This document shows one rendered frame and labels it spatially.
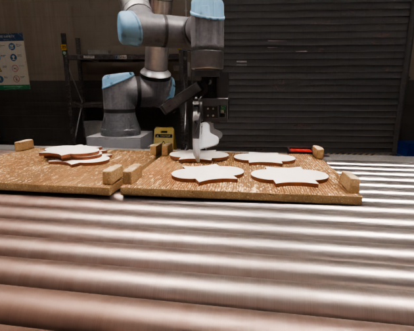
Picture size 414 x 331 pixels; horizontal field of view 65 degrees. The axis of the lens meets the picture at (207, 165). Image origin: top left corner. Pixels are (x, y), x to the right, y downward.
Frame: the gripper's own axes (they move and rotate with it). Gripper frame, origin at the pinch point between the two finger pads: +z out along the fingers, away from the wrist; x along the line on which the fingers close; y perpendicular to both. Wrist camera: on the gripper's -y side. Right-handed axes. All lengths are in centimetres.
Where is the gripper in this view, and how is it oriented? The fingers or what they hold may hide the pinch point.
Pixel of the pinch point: (198, 154)
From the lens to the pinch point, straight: 80.3
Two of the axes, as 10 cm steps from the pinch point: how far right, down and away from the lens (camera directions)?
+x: 1.3, -2.3, 9.7
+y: 9.9, 0.3, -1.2
